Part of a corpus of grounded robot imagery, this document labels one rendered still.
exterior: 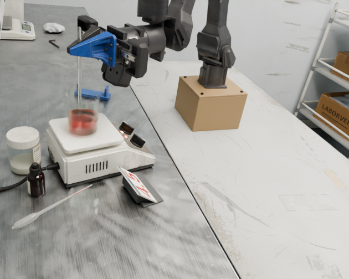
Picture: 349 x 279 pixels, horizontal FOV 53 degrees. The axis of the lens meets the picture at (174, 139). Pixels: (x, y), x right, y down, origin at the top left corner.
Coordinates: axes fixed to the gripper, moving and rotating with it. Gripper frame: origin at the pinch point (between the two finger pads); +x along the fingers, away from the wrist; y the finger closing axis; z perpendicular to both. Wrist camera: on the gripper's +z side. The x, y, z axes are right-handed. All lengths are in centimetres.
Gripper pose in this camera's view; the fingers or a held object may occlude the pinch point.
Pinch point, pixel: (86, 48)
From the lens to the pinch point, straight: 64.8
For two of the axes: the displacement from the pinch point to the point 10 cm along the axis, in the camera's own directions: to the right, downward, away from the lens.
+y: -7.1, -4.6, 5.4
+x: -6.9, 3.0, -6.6
